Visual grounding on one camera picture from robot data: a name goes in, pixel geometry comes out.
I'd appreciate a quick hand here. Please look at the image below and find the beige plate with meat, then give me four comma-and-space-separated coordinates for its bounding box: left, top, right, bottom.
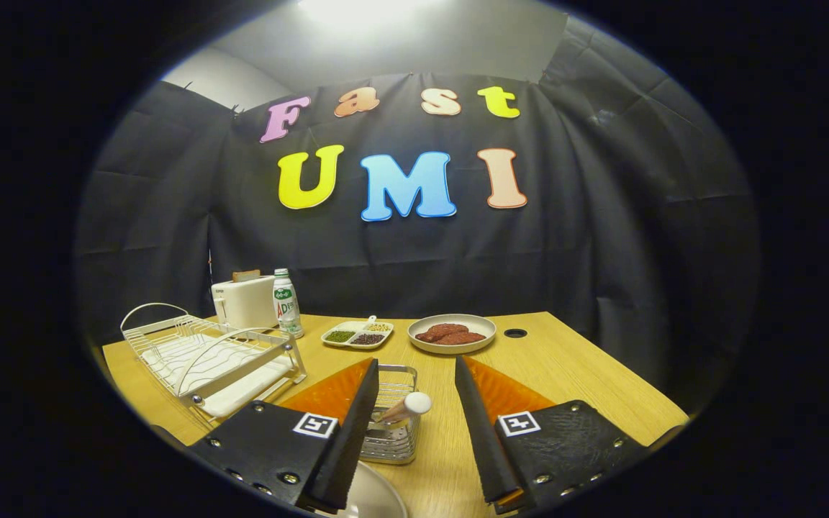
407, 313, 498, 355

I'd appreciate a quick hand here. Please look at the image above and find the metal wire basket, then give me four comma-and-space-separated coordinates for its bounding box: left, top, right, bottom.
359, 364, 420, 465

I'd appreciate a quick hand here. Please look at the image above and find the black backdrop cloth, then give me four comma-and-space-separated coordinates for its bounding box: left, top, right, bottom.
75, 14, 761, 418

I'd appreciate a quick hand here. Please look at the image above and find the plastic bottle with green label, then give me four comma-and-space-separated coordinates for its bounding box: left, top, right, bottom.
273, 268, 305, 340

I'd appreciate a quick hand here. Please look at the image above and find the white divided condiment tray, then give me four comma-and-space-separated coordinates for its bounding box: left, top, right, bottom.
320, 315, 395, 351

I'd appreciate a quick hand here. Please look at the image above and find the white wire dish rack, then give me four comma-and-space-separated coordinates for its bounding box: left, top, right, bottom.
120, 302, 308, 427

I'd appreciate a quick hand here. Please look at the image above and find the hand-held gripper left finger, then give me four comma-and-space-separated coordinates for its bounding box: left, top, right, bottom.
189, 358, 380, 514

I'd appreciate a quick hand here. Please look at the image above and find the white toaster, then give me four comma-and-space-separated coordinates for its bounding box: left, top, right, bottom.
211, 274, 279, 331

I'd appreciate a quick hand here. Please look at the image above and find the beige round plate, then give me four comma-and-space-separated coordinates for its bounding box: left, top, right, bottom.
314, 461, 409, 518

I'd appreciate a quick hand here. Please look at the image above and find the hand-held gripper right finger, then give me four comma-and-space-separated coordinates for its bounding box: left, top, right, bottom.
454, 355, 650, 514

